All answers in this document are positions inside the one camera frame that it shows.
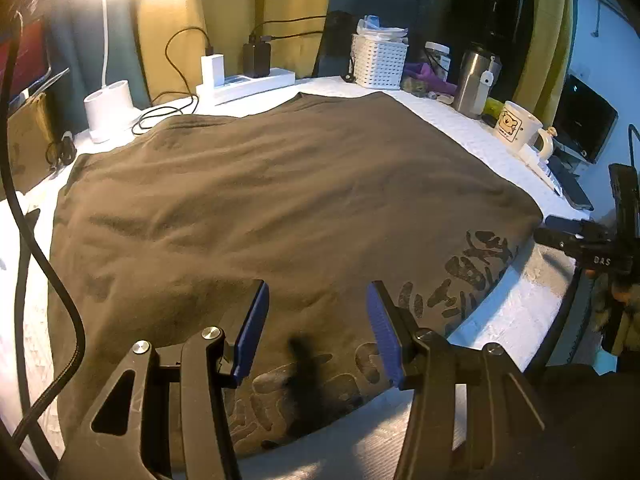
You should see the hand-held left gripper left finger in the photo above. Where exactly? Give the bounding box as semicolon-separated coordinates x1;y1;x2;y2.
60;279;271;480

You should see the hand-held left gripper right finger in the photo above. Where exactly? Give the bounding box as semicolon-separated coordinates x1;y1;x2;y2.
366;280;546;480

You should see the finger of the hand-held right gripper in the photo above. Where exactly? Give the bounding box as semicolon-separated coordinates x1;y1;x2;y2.
534;229;581;257
544;215;588;235

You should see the dark olive t-shirt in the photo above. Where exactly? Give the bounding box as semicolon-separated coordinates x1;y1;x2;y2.
47;91;543;461

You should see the person's right hand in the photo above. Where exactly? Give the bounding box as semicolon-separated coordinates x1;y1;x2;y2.
585;267;640;321

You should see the black flat device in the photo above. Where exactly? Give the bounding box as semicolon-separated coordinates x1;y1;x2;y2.
547;155;596;211

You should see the white tube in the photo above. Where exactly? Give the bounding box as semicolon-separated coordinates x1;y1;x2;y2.
520;144;561;191

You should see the cream printed mug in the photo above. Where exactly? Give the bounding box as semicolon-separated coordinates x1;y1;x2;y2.
492;101;557;157

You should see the black monitor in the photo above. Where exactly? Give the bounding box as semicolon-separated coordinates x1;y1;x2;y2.
552;74;619;163

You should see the stainless steel tumbler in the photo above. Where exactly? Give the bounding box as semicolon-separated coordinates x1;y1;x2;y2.
452;49;501;120

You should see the person's dark clothing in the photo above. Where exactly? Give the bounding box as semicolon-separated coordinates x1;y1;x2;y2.
520;365;640;480

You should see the purple crumpled item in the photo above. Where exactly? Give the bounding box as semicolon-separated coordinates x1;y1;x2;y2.
402;60;458;98

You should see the clear jar with dark lid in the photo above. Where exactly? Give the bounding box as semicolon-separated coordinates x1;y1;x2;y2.
425;41;451;81

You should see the dark hanging garment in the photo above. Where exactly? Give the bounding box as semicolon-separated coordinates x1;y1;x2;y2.
445;0;531;61

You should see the white plastic basket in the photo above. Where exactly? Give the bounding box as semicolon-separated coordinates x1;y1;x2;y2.
350;32;410;91

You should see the white power strip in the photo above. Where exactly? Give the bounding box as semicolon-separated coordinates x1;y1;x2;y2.
195;67;296;107

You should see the white charger block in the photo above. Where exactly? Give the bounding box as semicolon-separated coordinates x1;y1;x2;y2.
201;55;226;88

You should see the white desk lamp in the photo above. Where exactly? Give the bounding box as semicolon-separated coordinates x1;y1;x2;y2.
50;0;143;143

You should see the crumpled plastic packaging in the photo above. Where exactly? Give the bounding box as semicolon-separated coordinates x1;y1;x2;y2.
357;15;411;43

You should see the black charger block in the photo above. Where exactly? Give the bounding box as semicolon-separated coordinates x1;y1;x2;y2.
243;35;272;78

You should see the black chair backrest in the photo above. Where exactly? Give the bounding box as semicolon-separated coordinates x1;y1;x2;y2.
312;0;431;81

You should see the brown cardboard box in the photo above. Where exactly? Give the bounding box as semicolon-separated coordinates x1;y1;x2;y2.
7;92;66;196

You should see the teal curtain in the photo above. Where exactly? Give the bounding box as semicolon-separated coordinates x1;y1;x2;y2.
45;0;151;111

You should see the blurred black strap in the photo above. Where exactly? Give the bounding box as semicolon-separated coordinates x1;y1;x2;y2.
286;334;323;436

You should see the thick black braided cable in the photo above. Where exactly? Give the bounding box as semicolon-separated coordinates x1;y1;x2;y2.
0;10;88;446

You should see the bundled black cable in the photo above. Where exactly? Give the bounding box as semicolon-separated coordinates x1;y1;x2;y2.
47;130;78;168

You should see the long black charging cable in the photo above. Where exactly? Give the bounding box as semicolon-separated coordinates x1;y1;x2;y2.
132;27;215;136

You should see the thin black charger cable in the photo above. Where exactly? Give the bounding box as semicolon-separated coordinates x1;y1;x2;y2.
248;16;341;43

